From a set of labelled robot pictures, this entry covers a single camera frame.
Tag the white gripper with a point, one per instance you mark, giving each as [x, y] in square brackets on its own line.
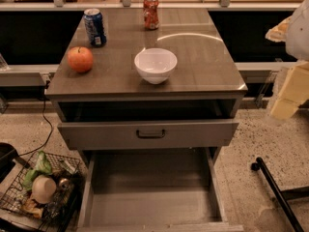
[298, 36]

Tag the white bowl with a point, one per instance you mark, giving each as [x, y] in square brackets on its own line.
[155, 65]

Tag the red coke can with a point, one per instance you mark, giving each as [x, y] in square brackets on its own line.
[150, 14]

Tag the blue pepsi can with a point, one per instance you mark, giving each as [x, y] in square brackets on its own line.
[93, 20]

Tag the black chair leg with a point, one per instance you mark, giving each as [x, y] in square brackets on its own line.
[282, 196]

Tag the grey top drawer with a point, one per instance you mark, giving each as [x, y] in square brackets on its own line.
[122, 135]

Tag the grey drawer cabinet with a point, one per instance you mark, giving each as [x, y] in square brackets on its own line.
[149, 119]

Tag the grey open bottom drawer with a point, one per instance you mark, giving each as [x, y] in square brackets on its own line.
[171, 190]

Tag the red apple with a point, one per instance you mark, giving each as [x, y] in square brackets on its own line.
[80, 59]

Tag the green chip bag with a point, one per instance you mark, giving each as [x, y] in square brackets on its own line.
[42, 166]

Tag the beige cup in basket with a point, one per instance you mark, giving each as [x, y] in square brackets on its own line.
[43, 189]

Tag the black drawer handle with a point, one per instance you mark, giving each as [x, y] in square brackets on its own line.
[150, 134]

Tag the black wire basket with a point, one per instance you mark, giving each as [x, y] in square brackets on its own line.
[53, 216]

